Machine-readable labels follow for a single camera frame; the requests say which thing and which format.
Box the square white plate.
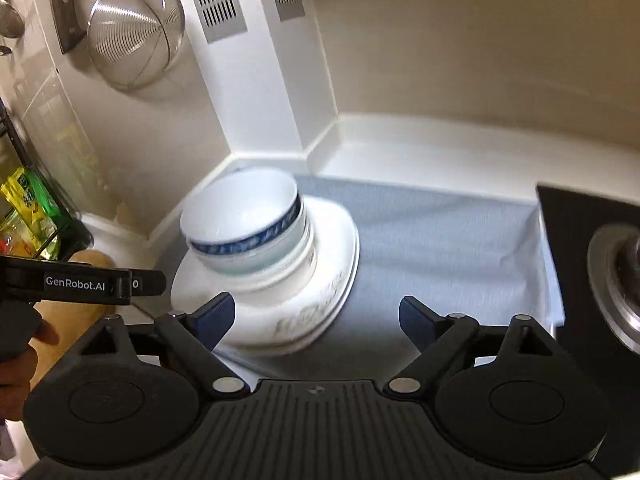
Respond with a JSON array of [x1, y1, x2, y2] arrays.
[[171, 195, 358, 348]]

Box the white bowl with blue pattern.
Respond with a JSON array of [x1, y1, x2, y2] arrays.
[[180, 169, 301, 257]]

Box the plain white bowl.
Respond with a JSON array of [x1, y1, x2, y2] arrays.
[[210, 232, 317, 306]]

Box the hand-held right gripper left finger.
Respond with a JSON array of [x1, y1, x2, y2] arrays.
[[54, 292, 252, 402]]

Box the teal glazed bowl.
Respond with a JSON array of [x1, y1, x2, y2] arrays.
[[192, 210, 313, 277]]

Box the yellow food packet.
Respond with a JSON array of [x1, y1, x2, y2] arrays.
[[0, 169, 48, 256]]

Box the round wooden cutting board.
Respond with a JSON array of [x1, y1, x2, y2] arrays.
[[27, 249, 121, 386]]

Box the grey table mat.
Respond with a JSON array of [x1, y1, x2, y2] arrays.
[[150, 175, 568, 386]]

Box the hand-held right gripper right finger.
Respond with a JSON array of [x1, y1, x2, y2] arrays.
[[383, 296, 587, 397]]

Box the green food packet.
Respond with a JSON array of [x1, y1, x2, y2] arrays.
[[30, 172, 63, 256]]

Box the metal mesh strainer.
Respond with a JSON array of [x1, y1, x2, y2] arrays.
[[86, 0, 187, 92]]

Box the metal stove burner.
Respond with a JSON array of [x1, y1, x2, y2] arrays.
[[587, 224, 640, 356]]

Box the metal ladle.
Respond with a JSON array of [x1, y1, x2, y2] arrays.
[[0, 0, 26, 40]]

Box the kitchen cleaver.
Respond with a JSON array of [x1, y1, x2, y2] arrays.
[[46, 0, 87, 55]]

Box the black wire spice rack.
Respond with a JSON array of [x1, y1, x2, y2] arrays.
[[0, 100, 96, 261]]

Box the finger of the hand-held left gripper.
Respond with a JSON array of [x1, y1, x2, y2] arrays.
[[129, 270, 167, 297]]

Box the black glass gas stove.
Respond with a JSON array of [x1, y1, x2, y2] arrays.
[[535, 184, 640, 361]]

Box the person's left hand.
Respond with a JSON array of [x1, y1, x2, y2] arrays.
[[0, 320, 59, 422]]

